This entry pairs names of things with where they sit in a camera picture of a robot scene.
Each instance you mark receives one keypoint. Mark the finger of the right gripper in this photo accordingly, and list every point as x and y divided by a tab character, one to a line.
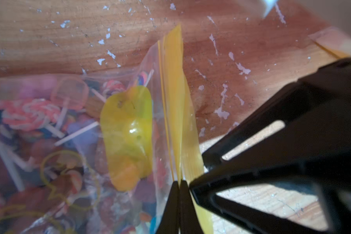
301	135

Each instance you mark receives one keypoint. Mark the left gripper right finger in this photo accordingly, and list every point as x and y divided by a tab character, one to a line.
188	223

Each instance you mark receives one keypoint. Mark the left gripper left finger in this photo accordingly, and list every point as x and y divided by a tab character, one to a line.
170	220

